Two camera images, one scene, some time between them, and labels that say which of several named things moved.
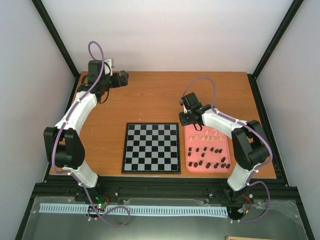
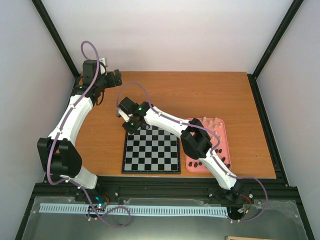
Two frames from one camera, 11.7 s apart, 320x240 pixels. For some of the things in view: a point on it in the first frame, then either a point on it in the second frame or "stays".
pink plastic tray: x=206 y=151 stays
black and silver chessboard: x=151 y=148 stays
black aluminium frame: x=68 y=186 stays
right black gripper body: x=186 y=121 -> x=133 y=128
